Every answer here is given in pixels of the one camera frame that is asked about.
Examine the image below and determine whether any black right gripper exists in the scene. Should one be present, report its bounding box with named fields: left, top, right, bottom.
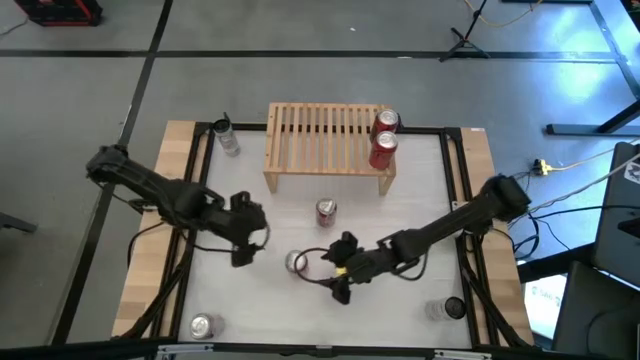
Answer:
left=322, top=231, right=386, bottom=306

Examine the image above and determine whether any black right camera cable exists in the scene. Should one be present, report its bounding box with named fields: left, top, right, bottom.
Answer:
left=292, top=246, right=346, bottom=288

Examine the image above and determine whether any red cola can black lettering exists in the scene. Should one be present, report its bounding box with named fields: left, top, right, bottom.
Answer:
left=314, top=198, right=338, bottom=229

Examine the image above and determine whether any silver Diet Coke can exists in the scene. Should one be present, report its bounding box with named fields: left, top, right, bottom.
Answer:
left=189, top=312, right=226, bottom=341

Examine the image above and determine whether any black aluminium table frame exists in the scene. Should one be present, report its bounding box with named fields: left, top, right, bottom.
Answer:
left=112, top=119, right=534, bottom=351

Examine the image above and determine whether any white Celsius can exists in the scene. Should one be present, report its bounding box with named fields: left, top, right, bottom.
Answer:
left=212, top=118, right=242, bottom=159
left=424, top=295, right=468, bottom=322

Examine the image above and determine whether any grey cable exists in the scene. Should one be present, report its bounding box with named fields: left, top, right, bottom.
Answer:
left=529, top=153, right=640, bottom=212

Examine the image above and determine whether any black crossbar with brackets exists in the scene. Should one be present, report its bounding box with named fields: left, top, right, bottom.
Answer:
left=0, top=337, right=609, bottom=360

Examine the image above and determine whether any black chair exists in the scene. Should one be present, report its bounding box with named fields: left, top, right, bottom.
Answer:
left=552, top=260, right=640, bottom=360

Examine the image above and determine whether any yellow extension cable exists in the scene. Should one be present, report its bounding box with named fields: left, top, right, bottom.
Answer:
left=547, top=141, right=640, bottom=171

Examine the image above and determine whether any white printed paper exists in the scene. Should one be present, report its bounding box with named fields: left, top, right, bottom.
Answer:
left=522, top=273, right=569, bottom=341

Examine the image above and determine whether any black desk bar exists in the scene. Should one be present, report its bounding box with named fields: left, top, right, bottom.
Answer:
left=517, top=243, right=599, bottom=285

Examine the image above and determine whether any grey floor object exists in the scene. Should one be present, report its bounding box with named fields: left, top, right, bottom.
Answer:
left=0, top=212, right=39, bottom=235

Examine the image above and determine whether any black floor cable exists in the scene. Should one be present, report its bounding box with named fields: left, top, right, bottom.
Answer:
left=529, top=203, right=609, bottom=221

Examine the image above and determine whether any silver soda can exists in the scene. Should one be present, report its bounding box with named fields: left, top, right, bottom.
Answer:
left=284, top=249, right=309, bottom=274

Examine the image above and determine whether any wooden slatted shelf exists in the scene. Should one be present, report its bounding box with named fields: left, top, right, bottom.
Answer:
left=263, top=102, right=397, bottom=196

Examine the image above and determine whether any red and black crate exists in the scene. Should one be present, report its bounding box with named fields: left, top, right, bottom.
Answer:
left=13, top=0, right=104, bottom=27

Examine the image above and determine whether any black desk frame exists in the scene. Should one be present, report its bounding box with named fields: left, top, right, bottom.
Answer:
left=544, top=0, right=640, bottom=137

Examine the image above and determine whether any black tripod stand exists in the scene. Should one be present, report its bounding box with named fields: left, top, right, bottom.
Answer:
left=438, top=0, right=492, bottom=64

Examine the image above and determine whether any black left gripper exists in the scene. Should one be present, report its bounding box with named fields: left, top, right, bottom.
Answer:
left=214, top=192, right=269, bottom=268

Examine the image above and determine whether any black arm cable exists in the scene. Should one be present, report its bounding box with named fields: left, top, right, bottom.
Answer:
left=127, top=219, right=169, bottom=269

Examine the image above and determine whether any red Coca-Cola can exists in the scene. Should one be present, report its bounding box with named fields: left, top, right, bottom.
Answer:
left=370, top=108, right=401, bottom=141
left=368, top=130, right=400, bottom=171

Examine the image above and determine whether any grey panel with sticker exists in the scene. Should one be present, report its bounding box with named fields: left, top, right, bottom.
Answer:
left=593, top=141, right=640, bottom=289

